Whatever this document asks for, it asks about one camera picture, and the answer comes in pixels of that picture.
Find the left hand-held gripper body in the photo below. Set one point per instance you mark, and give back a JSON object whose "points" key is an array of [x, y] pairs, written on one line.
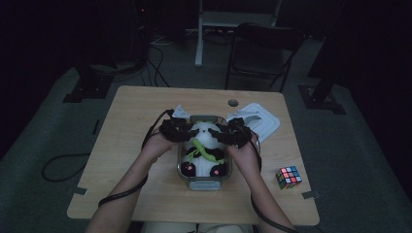
{"points": [[175, 129]]}

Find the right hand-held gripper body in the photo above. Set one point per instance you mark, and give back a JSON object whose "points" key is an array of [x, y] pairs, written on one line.
{"points": [[238, 134]]}

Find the panda plush toy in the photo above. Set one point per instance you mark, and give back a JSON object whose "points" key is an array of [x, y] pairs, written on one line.
{"points": [[204, 145]]}

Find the clear plastic storage container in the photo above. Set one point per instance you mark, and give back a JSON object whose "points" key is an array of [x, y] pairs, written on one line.
{"points": [[204, 185]]}

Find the person's left hand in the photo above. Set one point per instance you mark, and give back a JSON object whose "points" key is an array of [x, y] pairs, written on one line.
{"points": [[155, 145]]}

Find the person's right hand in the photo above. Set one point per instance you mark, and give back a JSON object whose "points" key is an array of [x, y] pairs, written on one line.
{"points": [[247, 158]]}

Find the colourful puzzle cube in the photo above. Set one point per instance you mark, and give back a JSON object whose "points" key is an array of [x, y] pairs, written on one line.
{"points": [[289, 177]]}

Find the black floor tape strip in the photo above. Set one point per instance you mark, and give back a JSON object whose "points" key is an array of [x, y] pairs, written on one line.
{"points": [[96, 127]]}

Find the black folding chair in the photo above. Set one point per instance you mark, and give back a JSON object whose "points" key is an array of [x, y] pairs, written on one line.
{"points": [[262, 48]]}

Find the black stand with square base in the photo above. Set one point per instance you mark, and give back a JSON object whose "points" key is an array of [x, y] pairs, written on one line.
{"points": [[320, 97], [89, 85]]}

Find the grey tape piece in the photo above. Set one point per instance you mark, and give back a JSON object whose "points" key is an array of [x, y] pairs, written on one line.
{"points": [[80, 191], [310, 194]]}

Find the person's legs in light trousers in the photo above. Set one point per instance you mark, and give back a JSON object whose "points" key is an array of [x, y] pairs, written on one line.
{"points": [[168, 228]]}

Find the white metal desk frame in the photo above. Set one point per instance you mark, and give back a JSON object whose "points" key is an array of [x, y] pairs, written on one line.
{"points": [[226, 19]]}

